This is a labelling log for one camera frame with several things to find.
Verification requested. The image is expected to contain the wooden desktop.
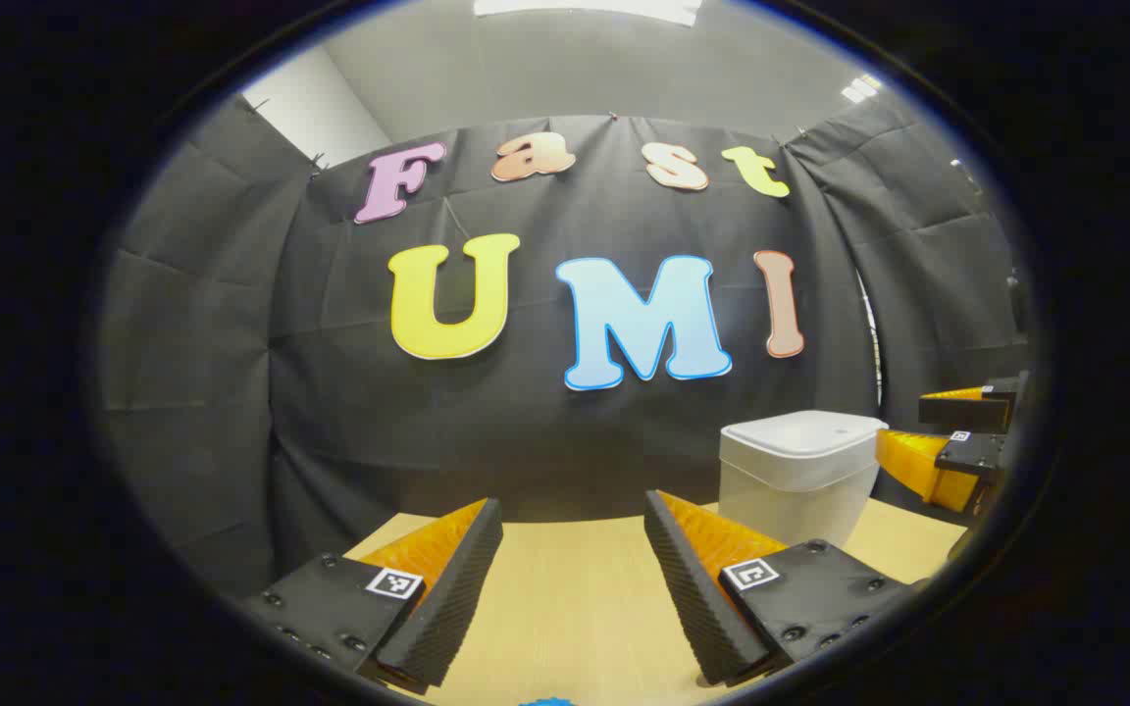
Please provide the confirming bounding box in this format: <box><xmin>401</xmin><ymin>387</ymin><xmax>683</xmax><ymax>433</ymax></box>
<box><xmin>344</xmin><ymin>498</ymin><xmax>968</xmax><ymax>706</ymax></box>

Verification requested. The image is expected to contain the long ceiling light panel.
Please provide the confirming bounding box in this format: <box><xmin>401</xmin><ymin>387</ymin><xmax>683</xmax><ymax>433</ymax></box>
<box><xmin>474</xmin><ymin>0</ymin><xmax>703</xmax><ymax>26</ymax></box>

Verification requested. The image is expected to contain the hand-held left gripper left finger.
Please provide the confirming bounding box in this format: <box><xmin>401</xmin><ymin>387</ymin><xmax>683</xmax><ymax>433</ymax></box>
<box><xmin>236</xmin><ymin>497</ymin><xmax>505</xmax><ymax>692</ymax></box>

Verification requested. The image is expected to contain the white desktop garbage bin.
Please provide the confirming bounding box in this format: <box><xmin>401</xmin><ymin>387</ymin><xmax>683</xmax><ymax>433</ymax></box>
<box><xmin>719</xmin><ymin>411</ymin><xmax>890</xmax><ymax>548</ymax></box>

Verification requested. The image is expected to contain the black backdrop cloth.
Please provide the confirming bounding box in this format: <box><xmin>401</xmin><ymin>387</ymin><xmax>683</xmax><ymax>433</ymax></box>
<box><xmin>99</xmin><ymin>93</ymin><xmax>1032</xmax><ymax>589</ymax></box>

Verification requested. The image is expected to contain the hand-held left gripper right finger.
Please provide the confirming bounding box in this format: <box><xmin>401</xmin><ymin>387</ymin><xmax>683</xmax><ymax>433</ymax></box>
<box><xmin>643</xmin><ymin>489</ymin><xmax>919</xmax><ymax>687</ymax></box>

